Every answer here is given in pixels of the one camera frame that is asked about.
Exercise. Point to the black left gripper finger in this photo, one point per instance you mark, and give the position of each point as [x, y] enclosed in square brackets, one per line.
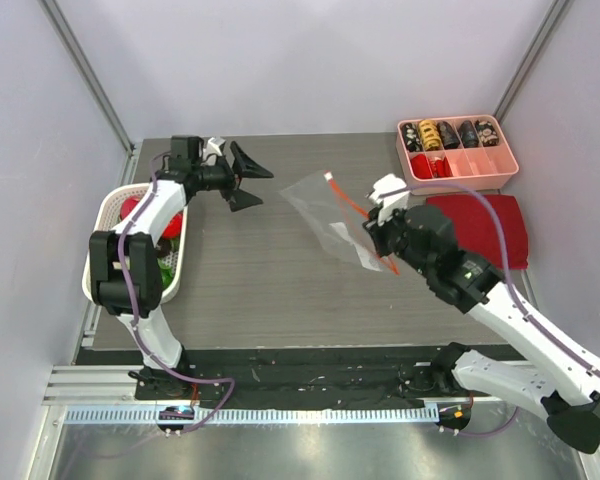
[239, 200]
[245, 167]

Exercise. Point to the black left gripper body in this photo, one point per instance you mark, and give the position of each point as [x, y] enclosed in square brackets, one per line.
[216, 178]

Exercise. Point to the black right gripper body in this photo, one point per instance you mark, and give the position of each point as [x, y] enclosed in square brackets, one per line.
[376, 238]

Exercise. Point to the clear zip bag orange zipper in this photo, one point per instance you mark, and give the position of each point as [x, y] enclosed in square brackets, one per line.
[336, 221]

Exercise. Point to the green lettuce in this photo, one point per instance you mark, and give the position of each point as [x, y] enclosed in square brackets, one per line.
[168, 274]

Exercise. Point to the dark brown mangosteen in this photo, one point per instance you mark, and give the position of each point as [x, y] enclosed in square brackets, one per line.
[163, 248]

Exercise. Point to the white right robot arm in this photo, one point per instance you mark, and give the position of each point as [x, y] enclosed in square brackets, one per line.
[564, 389]

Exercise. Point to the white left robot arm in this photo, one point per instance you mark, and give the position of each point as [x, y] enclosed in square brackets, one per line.
[160, 348]

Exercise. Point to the red cloth in box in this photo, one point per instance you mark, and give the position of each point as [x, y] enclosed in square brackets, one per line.
[430, 167]

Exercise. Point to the dark red folded cloth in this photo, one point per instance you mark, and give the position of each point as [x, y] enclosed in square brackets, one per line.
[476, 231]

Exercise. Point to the pink dragon fruit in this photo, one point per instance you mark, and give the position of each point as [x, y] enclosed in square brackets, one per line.
[128, 206]

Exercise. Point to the black patterned roll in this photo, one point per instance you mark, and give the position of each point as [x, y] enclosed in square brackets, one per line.
[468, 135]
[411, 138]

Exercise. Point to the yellow patterned roll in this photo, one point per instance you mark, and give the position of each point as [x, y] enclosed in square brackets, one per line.
[429, 135]

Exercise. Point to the white perforated plastic basket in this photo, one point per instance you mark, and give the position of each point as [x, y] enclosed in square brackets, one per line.
[121, 254]

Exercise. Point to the dark patterned roll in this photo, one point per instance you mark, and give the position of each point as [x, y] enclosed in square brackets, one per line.
[449, 137]

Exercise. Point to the pink divided storage box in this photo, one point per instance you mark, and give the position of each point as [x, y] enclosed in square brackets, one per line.
[481, 168]

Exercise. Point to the floral patterned roll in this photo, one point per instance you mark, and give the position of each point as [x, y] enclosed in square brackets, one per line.
[487, 133]

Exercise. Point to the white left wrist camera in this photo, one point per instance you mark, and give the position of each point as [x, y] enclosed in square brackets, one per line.
[213, 150]

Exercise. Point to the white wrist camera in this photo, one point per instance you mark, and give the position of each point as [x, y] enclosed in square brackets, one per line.
[213, 150]
[388, 194]

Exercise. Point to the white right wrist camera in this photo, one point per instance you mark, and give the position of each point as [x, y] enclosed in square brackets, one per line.
[388, 194]

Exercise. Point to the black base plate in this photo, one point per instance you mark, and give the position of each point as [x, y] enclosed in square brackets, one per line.
[313, 378]

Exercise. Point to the slotted cable duct rail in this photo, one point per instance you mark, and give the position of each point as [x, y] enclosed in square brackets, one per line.
[181, 415]

